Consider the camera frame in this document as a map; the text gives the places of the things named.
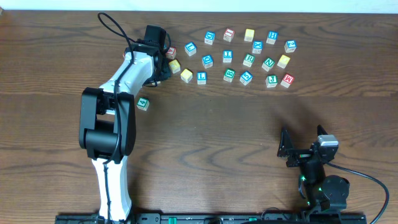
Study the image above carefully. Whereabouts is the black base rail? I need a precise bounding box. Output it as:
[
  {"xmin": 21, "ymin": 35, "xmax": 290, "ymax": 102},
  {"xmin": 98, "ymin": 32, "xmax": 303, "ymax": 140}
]
[{"xmin": 55, "ymin": 212, "xmax": 368, "ymax": 224}]

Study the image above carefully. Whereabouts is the red M block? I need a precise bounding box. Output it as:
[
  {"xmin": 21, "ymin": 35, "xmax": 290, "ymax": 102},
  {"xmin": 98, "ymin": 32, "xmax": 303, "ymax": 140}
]
[{"xmin": 280, "ymin": 73, "xmax": 295, "ymax": 88}]

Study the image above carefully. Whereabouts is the red I block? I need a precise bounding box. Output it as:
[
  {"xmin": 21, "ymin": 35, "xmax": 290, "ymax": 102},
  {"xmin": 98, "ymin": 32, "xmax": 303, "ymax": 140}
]
[{"xmin": 223, "ymin": 28, "xmax": 235, "ymax": 42}]

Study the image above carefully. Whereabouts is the green N block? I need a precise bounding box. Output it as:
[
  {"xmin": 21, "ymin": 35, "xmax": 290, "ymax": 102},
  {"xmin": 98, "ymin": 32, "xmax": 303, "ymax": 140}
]
[{"xmin": 262, "ymin": 57, "xmax": 275, "ymax": 72}]

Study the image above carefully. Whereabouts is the blue two block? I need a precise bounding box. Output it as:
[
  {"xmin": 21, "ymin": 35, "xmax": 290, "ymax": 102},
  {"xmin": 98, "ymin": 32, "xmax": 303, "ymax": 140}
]
[{"xmin": 284, "ymin": 40, "xmax": 297, "ymax": 53}]

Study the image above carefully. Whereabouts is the green B block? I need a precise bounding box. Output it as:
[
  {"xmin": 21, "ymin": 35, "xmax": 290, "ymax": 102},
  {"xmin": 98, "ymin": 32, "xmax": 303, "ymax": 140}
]
[{"xmin": 223, "ymin": 68, "xmax": 236, "ymax": 83}]

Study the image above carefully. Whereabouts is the yellow K block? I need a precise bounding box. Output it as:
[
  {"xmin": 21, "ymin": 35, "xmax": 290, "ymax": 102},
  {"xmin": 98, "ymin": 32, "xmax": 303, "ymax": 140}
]
[{"xmin": 169, "ymin": 59, "xmax": 181, "ymax": 73}]

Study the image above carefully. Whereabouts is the blue Q block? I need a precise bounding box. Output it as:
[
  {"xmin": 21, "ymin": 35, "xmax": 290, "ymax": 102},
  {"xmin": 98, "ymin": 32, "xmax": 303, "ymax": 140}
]
[{"xmin": 204, "ymin": 31, "xmax": 215, "ymax": 45}]

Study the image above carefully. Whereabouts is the yellow O block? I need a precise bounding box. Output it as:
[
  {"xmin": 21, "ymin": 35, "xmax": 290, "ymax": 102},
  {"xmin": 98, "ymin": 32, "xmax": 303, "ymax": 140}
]
[{"xmin": 277, "ymin": 55, "xmax": 290, "ymax": 68}]

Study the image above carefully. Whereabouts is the blue H block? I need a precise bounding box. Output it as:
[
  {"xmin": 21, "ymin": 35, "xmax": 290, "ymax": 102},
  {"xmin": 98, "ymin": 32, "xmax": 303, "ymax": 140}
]
[{"xmin": 266, "ymin": 31, "xmax": 278, "ymax": 45}]

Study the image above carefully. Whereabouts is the blue X block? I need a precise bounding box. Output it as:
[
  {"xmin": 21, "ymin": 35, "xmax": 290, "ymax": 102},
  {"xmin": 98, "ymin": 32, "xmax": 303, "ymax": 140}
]
[{"xmin": 252, "ymin": 41, "xmax": 263, "ymax": 54}]

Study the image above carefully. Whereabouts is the blue L block front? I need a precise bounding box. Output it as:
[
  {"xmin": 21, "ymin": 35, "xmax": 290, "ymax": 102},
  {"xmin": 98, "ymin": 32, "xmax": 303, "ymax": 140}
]
[{"xmin": 197, "ymin": 72, "xmax": 207, "ymax": 85}]

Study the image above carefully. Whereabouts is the blue L block middle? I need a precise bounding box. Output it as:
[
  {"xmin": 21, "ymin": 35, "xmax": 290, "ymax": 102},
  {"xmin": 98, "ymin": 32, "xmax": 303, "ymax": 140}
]
[{"xmin": 223, "ymin": 50, "xmax": 233, "ymax": 63}]

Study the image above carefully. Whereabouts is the yellow block near L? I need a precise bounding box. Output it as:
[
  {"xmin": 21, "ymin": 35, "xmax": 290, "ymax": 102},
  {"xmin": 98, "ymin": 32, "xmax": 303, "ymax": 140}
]
[{"xmin": 180, "ymin": 68, "xmax": 193, "ymax": 83}]

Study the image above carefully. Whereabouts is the green J block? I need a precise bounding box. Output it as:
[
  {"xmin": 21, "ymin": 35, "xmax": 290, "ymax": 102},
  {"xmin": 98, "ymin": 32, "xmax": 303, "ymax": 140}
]
[{"xmin": 266, "ymin": 75, "xmax": 278, "ymax": 88}]

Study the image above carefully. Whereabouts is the yellow S block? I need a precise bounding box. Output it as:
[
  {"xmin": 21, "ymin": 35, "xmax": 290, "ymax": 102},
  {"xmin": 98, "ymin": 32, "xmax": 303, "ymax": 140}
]
[{"xmin": 244, "ymin": 29, "xmax": 255, "ymax": 42}]

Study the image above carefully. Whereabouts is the green 4 block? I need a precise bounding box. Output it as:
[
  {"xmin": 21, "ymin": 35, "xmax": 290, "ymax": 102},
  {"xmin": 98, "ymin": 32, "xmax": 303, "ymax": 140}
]
[{"xmin": 136, "ymin": 98, "xmax": 150, "ymax": 111}]

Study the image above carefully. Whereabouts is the blue l block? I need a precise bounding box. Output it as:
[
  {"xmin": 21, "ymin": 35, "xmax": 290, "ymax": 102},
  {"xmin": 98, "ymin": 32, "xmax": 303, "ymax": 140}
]
[
  {"xmin": 197, "ymin": 72, "xmax": 207, "ymax": 85},
  {"xmin": 223, "ymin": 50, "xmax": 233, "ymax": 63}
]

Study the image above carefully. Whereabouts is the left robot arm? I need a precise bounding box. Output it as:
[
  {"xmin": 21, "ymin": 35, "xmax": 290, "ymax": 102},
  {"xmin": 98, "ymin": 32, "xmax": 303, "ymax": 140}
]
[{"xmin": 79, "ymin": 44, "xmax": 170, "ymax": 223}]

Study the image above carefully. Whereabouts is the green R block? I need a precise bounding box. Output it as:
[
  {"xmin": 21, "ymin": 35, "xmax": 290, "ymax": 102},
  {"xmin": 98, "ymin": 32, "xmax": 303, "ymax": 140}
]
[{"xmin": 243, "ymin": 54, "xmax": 255, "ymax": 67}]

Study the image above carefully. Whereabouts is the blue D block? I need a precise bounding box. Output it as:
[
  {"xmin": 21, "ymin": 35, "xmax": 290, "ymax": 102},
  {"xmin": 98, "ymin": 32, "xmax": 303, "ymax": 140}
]
[{"xmin": 201, "ymin": 55, "xmax": 213, "ymax": 68}]

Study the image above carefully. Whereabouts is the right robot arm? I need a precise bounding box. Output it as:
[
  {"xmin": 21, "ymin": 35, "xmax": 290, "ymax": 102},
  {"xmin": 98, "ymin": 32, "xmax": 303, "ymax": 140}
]
[{"xmin": 277, "ymin": 125, "xmax": 349, "ymax": 212}]

